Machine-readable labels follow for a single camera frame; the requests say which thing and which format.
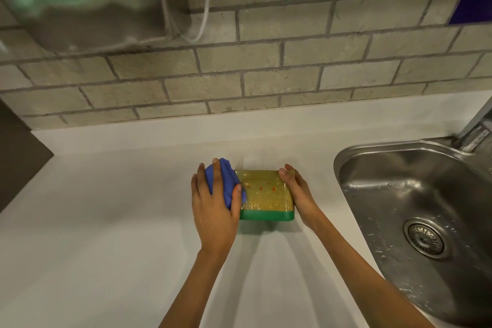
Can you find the blue cleaning cloth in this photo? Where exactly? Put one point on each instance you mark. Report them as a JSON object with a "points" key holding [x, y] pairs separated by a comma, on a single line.
{"points": [[230, 181]]}

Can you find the dark brown cabinet side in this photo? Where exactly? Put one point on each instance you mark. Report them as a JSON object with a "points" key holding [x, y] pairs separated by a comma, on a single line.
{"points": [[19, 158]]}

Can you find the yellow green sponge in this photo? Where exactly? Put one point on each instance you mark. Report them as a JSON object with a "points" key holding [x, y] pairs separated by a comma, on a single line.
{"points": [[267, 197]]}

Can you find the person's right thumb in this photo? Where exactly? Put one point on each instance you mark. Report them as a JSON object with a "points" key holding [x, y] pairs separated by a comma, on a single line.
{"points": [[287, 181]]}

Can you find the chrome faucet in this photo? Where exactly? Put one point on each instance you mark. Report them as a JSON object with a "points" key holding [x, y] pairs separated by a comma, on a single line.
{"points": [[474, 133]]}

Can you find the person's left forearm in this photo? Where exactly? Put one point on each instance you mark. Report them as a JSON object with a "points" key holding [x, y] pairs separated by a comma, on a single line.
{"points": [[192, 293]]}

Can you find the stainless steel towel dispenser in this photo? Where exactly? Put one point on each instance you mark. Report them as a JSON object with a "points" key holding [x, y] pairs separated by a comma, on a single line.
{"points": [[84, 1]]}

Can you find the person's left little finger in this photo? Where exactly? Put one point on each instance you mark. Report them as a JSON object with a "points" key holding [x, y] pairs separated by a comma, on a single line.
{"points": [[194, 189]]}

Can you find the person's left middle finger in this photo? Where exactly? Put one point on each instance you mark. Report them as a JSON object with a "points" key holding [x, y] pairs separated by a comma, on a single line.
{"points": [[217, 179]]}

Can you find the person's right hand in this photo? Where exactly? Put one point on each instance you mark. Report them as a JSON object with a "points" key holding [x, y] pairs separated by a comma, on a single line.
{"points": [[303, 201]]}

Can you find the stainless steel sink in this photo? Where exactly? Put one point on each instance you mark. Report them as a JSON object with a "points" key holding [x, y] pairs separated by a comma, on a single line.
{"points": [[384, 185]]}

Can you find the person's left thumb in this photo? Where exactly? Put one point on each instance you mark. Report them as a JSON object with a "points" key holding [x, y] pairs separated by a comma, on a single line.
{"points": [[236, 196]]}

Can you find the person's right forearm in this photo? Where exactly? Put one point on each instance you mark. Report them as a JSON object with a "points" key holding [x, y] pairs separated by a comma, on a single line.
{"points": [[365, 281]]}

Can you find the person's left hand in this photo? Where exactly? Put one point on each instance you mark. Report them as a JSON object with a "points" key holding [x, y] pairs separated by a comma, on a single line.
{"points": [[215, 224]]}

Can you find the metal sink drain strainer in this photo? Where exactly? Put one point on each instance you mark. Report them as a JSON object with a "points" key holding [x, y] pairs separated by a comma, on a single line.
{"points": [[425, 238]]}

